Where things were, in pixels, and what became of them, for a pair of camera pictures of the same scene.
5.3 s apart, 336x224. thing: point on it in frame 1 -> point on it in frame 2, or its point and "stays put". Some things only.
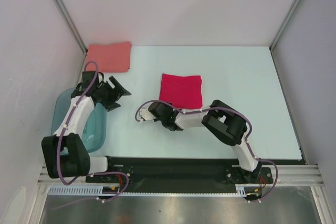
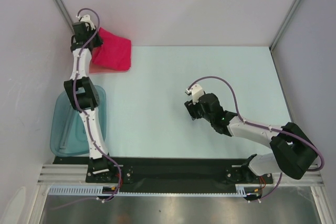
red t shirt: (183, 92) -> (115, 52)
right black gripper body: (168, 106) -> (196, 111)
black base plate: (188, 172) stays put
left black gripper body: (108, 95) -> (96, 41)
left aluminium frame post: (64, 10) stays put
